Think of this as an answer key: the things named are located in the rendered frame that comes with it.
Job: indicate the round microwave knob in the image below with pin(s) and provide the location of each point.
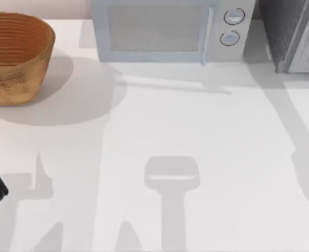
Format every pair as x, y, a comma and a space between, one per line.
234, 15
229, 38

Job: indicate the pale microwave oven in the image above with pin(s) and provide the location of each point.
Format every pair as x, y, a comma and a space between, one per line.
222, 56

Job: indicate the microwave oven door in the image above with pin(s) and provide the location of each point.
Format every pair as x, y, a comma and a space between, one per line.
152, 29

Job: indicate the brown wicker basket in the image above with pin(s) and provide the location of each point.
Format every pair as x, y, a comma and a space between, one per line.
15, 65

